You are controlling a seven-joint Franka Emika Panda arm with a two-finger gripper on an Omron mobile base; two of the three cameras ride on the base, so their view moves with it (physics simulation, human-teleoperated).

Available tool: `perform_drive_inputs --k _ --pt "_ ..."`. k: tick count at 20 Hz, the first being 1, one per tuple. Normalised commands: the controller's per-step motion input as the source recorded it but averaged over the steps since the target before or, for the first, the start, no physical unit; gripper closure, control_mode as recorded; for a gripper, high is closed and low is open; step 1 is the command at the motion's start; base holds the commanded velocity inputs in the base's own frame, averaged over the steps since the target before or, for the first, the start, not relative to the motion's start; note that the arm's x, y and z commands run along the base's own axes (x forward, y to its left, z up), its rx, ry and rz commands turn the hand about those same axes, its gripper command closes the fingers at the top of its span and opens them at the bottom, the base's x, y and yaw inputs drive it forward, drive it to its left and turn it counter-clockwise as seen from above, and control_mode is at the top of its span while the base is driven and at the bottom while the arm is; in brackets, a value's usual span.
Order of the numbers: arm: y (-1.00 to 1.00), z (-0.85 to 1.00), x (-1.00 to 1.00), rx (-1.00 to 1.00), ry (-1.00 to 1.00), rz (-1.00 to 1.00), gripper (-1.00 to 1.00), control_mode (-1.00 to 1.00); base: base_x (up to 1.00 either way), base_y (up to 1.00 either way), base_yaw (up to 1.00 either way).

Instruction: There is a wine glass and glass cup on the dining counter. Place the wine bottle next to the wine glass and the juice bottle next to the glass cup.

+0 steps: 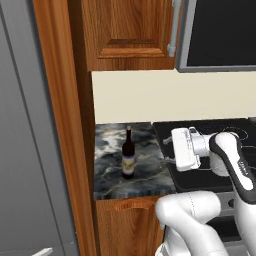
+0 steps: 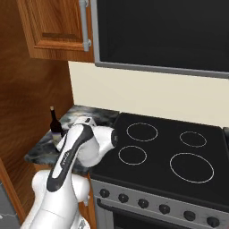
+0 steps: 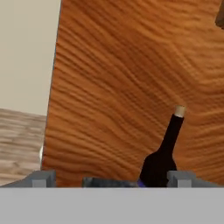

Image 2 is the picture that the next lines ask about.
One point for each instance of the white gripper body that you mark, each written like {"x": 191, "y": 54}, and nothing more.
{"x": 61, "y": 144}

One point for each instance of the black oven knob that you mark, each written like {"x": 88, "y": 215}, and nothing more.
{"x": 123, "y": 197}
{"x": 104, "y": 193}
{"x": 143, "y": 203}
{"x": 189, "y": 215}
{"x": 164, "y": 208}
{"x": 213, "y": 221}

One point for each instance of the black microwave oven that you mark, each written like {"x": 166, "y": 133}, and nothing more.
{"x": 161, "y": 32}

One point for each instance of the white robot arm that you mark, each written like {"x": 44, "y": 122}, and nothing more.
{"x": 61, "y": 193}

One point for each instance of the dark wine bottle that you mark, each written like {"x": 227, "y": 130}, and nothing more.
{"x": 55, "y": 126}

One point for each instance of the tall wooden cupboard side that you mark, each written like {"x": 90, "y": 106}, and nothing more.
{"x": 27, "y": 104}

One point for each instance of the wooden cupboard door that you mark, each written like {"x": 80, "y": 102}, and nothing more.
{"x": 56, "y": 27}

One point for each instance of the grey oven front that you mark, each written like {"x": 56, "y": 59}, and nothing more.
{"x": 137, "y": 213}

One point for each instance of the black hob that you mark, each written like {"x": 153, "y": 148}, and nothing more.
{"x": 167, "y": 161}

